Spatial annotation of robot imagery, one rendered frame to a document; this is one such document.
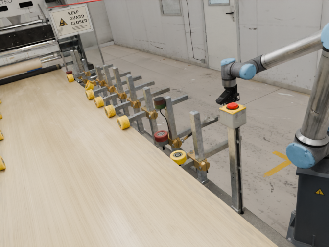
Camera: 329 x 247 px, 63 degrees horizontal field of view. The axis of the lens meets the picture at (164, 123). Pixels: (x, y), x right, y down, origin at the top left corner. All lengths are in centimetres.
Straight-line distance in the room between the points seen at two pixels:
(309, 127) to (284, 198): 109
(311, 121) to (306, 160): 20
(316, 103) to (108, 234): 103
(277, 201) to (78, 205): 164
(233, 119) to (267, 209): 142
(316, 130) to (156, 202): 82
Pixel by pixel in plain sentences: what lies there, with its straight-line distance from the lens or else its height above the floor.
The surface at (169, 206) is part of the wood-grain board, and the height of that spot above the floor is 90.
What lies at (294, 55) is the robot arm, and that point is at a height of 123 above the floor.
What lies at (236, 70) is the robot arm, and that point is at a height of 116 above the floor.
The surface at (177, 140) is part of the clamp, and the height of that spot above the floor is 87.
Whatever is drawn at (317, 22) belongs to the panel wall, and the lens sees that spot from 394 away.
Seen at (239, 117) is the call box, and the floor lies 119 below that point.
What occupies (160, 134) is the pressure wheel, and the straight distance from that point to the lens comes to 155.
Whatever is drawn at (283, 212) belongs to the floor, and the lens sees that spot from 233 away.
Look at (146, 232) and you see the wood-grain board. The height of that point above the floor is 90.
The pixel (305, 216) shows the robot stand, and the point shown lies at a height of 27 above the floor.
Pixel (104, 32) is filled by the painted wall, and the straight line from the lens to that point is 1054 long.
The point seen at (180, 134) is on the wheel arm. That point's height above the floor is 86.
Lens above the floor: 166
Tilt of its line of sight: 27 degrees down
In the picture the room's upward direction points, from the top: 11 degrees counter-clockwise
